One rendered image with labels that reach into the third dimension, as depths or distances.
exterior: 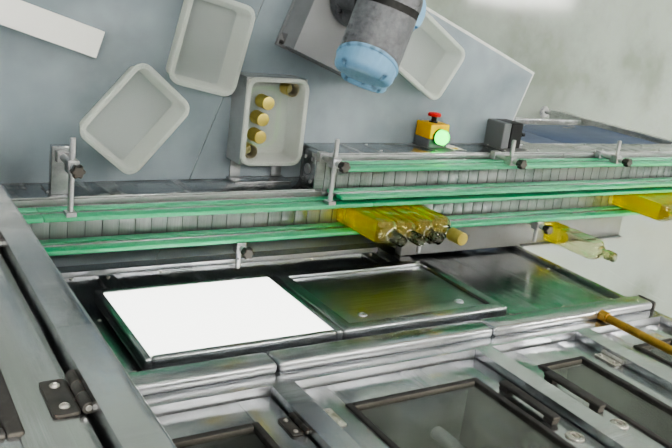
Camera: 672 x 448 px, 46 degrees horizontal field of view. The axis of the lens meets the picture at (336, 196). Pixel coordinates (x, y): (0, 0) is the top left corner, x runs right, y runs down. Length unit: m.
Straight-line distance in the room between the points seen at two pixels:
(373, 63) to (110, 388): 0.88
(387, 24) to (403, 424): 0.72
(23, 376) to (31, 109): 1.19
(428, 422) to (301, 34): 0.98
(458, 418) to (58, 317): 0.90
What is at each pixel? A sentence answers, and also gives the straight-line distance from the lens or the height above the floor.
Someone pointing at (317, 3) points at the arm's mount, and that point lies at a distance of 2.01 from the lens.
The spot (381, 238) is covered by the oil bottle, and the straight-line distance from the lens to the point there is 1.97.
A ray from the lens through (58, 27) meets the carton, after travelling 1.83.
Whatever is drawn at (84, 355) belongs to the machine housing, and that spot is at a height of 1.92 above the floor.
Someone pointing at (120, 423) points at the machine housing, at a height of 2.04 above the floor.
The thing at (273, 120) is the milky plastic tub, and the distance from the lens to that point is 2.09.
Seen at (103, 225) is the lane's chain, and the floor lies 0.88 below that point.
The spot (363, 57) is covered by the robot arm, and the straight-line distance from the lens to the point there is 1.43.
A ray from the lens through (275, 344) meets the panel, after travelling 1.63.
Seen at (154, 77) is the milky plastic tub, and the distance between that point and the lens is 1.90.
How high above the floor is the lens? 2.59
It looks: 54 degrees down
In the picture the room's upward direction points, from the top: 118 degrees clockwise
